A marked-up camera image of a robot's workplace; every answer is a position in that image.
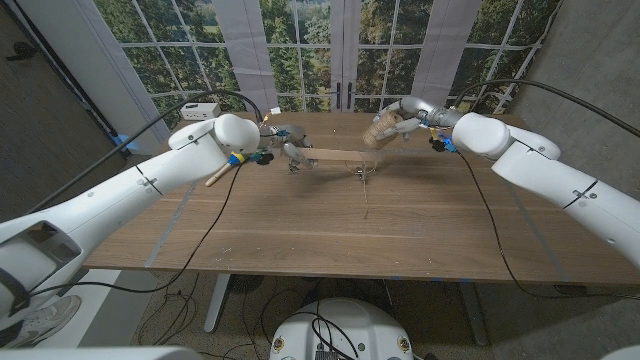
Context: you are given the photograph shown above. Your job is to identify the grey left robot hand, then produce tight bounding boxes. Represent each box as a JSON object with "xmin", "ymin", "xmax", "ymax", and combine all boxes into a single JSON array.
[{"xmin": 257, "ymin": 123, "xmax": 319, "ymax": 171}]

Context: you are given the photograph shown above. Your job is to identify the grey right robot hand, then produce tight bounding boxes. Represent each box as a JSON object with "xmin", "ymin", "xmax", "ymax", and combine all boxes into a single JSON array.
[{"xmin": 372, "ymin": 96, "xmax": 464, "ymax": 143}]

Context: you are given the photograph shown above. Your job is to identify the jute twine spool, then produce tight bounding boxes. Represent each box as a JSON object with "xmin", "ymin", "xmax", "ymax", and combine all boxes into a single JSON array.
[{"xmin": 362, "ymin": 110, "xmax": 405, "ymax": 151}]

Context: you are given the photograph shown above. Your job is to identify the wooden strip clip hanger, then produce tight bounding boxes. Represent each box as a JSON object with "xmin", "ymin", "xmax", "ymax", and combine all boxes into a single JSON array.
[{"xmin": 287, "ymin": 147, "xmax": 384, "ymax": 181}]

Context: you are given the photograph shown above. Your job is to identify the jute thread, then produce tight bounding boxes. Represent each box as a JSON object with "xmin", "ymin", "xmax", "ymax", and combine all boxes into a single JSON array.
[{"xmin": 344, "ymin": 147, "xmax": 384, "ymax": 221}]

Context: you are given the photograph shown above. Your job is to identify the colourful toy maraca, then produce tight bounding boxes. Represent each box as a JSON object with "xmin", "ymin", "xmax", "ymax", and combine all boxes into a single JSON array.
[{"xmin": 205, "ymin": 151, "xmax": 249, "ymax": 188}]

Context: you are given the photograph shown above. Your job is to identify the white power strip box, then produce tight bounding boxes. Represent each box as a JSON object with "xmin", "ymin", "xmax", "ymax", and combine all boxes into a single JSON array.
[{"xmin": 180, "ymin": 102, "xmax": 222, "ymax": 122}]

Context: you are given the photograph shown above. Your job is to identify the small blue object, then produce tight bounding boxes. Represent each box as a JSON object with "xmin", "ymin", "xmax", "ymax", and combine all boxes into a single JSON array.
[{"xmin": 113, "ymin": 133, "xmax": 139, "ymax": 152}]

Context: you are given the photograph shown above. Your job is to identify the white table leg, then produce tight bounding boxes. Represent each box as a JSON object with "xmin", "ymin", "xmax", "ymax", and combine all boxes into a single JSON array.
[{"xmin": 203, "ymin": 273, "xmax": 232, "ymax": 335}]

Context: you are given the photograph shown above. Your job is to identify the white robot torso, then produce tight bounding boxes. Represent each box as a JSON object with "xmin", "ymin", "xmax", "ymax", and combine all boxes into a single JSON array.
[{"xmin": 269, "ymin": 297, "xmax": 414, "ymax": 360}]

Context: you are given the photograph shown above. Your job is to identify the grey table leg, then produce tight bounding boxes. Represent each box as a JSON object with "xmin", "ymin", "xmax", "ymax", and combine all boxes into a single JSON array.
[{"xmin": 457, "ymin": 282, "xmax": 490, "ymax": 347}]

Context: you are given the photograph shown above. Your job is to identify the grey robot front bar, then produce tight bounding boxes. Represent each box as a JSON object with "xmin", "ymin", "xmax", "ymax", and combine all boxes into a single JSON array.
[{"xmin": 0, "ymin": 346, "xmax": 204, "ymax": 360}]

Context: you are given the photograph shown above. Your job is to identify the white sneaker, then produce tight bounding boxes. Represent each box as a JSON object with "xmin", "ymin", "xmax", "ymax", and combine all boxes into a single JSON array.
[{"xmin": 2, "ymin": 294, "xmax": 82, "ymax": 350}]

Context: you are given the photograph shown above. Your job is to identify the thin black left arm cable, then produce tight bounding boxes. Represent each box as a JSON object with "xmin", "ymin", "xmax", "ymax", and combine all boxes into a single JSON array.
[{"xmin": 27, "ymin": 162, "xmax": 246, "ymax": 299}]

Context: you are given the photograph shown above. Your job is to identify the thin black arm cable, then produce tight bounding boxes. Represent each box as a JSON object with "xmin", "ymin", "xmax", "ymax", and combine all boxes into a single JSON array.
[
  {"xmin": 27, "ymin": 162, "xmax": 246, "ymax": 299},
  {"xmin": 457, "ymin": 149, "xmax": 640, "ymax": 301}
]

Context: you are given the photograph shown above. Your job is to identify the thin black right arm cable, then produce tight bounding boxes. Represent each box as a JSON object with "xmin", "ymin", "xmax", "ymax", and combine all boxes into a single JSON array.
[{"xmin": 457, "ymin": 149, "xmax": 640, "ymax": 301}]

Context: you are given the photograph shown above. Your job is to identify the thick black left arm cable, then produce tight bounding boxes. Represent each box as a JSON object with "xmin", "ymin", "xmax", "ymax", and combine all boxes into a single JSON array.
[{"xmin": 24, "ymin": 89, "xmax": 265, "ymax": 215}]

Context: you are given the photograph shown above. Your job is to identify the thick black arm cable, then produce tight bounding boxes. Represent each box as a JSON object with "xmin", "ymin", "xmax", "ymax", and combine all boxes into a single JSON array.
[
  {"xmin": 24, "ymin": 89, "xmax": 265, "ymax": 215},
  {"xmin": 452, "ymin": 78, "xmax": 640, "ymax": 139}
]

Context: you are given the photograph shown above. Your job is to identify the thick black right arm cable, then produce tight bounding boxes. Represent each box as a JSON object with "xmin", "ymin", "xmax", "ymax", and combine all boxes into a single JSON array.
[{"xmin": 452, "ymin": 78, "xmax": 640, "ymax": 139}]

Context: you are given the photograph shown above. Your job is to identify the black torso cables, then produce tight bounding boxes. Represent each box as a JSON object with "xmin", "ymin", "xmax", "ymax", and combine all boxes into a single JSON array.
[{"xmin": 298, "ymin": 312, "xmax": 361, "ymax": 360}]

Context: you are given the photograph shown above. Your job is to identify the black floor cable tangle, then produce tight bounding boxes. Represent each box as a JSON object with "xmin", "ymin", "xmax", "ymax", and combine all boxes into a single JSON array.
[{"xmin": 137, "ymin": 272, "xmax": 201, "ymax": 347}]

